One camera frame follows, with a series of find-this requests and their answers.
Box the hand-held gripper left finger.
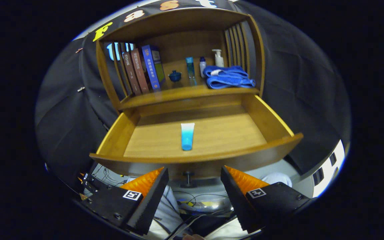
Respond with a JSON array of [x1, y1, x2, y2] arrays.
[[79, 167, 169, 235]]

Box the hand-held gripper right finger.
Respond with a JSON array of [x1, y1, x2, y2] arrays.
[[220, 166, 312, 234]]

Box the wooden drawer with dark knob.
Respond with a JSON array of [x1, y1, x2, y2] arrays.
[[89, 94, 304, 188]]

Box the blue squeeze tube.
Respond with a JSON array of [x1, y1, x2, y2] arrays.
[[181, 123, 195, 151]]

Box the wooden cabinet with slatted sides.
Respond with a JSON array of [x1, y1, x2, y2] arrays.
[[95, 7, 266, 113]]

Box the person's white trousers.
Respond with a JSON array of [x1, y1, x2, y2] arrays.
[[144, 172, 293, 240]]

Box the white panel with dark slots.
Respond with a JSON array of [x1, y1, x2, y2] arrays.
[[312, 139, 346, 198]]

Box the folded blue towel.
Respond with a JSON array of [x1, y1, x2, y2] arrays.
[[203, 65, 256, 89]]

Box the black backdrop cloth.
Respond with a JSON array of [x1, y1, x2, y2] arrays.
[[35, 0, 351, 197]]

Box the dark brown book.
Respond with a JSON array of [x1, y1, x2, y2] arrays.
[[122, 51, 141, 96]]

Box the reddish brown book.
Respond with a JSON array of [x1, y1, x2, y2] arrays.
[[130, 48, 151, 94]]

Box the blue book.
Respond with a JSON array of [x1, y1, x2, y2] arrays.
[[141, 45, 166, 92]]

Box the tall blue glass bottle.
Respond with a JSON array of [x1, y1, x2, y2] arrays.
[[185, 57, 196, 86]]

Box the white pump bottle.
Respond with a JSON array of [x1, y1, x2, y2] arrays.
[[212, 49, 225, 67]]

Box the black cable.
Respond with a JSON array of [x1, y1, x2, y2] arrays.
[[164, 213, 234, 240]]

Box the tangle of thin black cables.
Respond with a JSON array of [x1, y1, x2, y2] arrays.
[[91, 163, 130, 187]]

